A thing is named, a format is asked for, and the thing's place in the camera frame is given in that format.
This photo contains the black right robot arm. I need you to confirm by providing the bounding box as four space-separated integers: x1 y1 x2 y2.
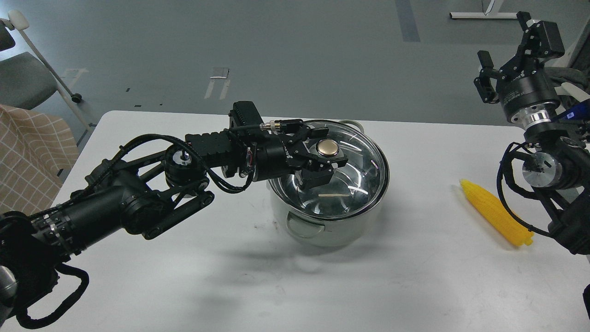
474 11 590 256

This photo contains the white steel cooking pot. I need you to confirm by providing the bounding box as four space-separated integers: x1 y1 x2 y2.
267 119 389 247

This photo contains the beige checkered cloth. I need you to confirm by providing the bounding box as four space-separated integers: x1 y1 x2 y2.
0 105 79 215

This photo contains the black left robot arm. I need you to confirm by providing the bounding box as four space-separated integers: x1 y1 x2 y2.
1 101 348 329

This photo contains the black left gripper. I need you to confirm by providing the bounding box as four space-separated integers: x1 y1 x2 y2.
255 126 348 190

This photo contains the grey chair with cloth right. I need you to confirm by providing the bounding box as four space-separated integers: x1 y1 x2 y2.
546 22 590 115

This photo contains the yellow corn cob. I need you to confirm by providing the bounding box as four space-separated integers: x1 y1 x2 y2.
459 179 534 247

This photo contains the glass pot lid gold knob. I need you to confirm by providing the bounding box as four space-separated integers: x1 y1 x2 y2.
268 119 390 221

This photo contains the white desk leg base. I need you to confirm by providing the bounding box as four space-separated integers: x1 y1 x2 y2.
448 0 518 20

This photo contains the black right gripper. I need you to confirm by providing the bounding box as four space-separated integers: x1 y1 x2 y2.
474 11 565 124

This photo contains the grey office chair left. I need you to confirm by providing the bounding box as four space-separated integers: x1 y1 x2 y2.
0 10 91 130

